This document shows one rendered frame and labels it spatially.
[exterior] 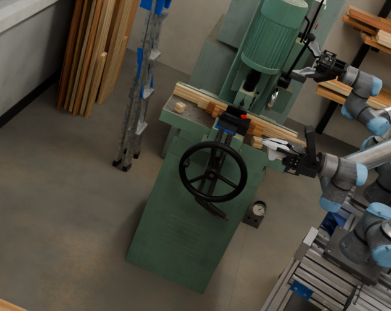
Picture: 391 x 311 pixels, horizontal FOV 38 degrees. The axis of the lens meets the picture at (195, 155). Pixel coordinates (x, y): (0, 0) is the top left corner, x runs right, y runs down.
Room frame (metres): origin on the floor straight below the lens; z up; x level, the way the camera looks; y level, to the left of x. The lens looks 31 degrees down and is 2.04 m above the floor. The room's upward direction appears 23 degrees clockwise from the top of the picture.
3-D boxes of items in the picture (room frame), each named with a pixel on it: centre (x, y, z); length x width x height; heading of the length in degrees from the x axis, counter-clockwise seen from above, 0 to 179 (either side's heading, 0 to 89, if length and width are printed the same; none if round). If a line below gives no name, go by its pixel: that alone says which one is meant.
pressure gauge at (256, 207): (2.11, -0.36, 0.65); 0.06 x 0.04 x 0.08; 89
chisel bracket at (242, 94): (2.35, -0.10, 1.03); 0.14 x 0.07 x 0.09; 179
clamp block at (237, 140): (2.13, -0.09, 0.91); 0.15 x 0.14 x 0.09; 89
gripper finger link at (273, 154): (1.61, -0.23, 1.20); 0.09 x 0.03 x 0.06; 99
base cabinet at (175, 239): (2.45, -0.10, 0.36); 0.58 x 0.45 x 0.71; 179
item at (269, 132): (2.33, -0.19, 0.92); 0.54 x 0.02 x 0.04; 89
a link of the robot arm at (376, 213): (1.84, -0.73, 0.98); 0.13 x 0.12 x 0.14; 10
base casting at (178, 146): (2.45, -0.10, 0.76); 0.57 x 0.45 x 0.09; 179
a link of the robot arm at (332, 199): (1.69, -0.48, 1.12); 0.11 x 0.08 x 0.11; 10
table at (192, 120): (2.22, -0.09, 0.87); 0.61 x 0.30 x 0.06; 89
